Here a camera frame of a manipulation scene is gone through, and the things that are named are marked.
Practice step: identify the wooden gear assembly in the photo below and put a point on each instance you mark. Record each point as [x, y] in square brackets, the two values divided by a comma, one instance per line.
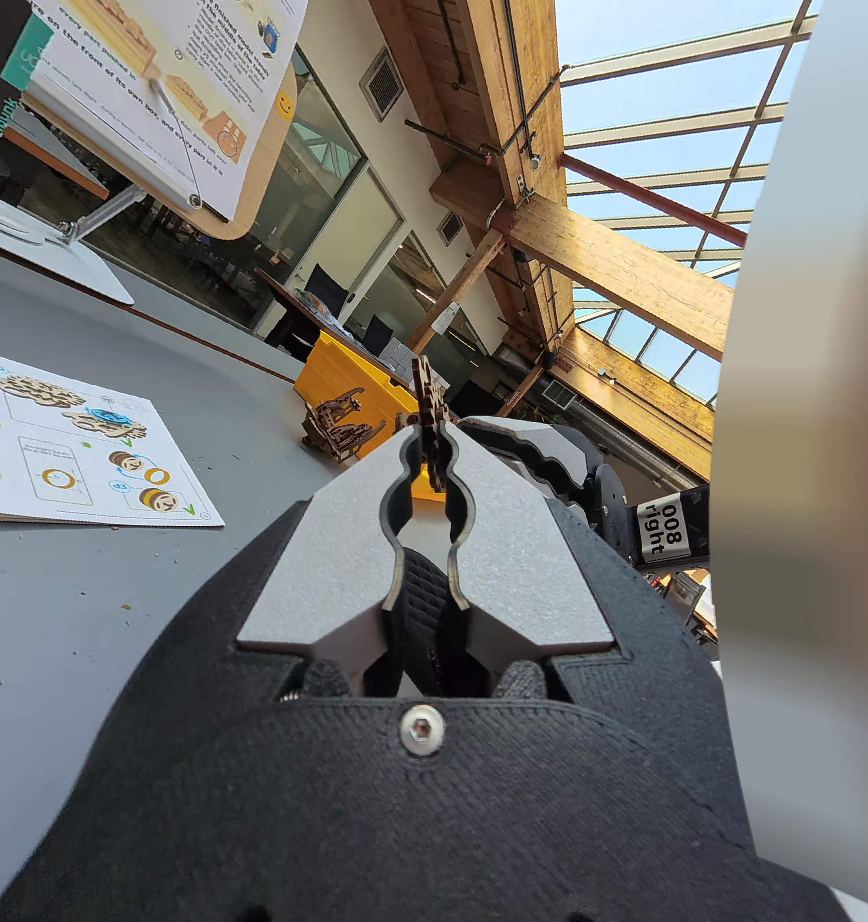
[430, 418]

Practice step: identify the wooden document stand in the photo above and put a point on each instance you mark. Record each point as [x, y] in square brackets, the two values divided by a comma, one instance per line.
[81, 266]

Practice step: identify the yellow plastic bin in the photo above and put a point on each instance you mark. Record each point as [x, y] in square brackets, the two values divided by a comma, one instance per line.
[333, 382]

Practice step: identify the illustrated instruction booklet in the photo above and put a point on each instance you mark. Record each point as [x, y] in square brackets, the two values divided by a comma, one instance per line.
[81, 446]

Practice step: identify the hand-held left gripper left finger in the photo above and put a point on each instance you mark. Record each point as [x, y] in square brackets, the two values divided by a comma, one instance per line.
[333, 562]

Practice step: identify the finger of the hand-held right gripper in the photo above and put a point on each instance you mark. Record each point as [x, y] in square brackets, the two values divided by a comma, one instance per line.
[520, 436]

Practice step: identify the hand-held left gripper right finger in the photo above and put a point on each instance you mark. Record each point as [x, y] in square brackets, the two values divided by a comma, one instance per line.
[527, 569]

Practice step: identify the brown-edged office desk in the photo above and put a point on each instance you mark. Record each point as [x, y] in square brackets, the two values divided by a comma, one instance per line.
[311, 310]

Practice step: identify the printed instruction sheet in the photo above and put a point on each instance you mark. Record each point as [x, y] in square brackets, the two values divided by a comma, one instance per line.
[210, 108]

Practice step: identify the dark wooden model assembly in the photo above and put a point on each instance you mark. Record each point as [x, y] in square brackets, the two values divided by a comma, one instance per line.
[340, 428]

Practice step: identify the paper notice on post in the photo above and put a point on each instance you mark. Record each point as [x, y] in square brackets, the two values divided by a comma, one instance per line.
[445, 318]

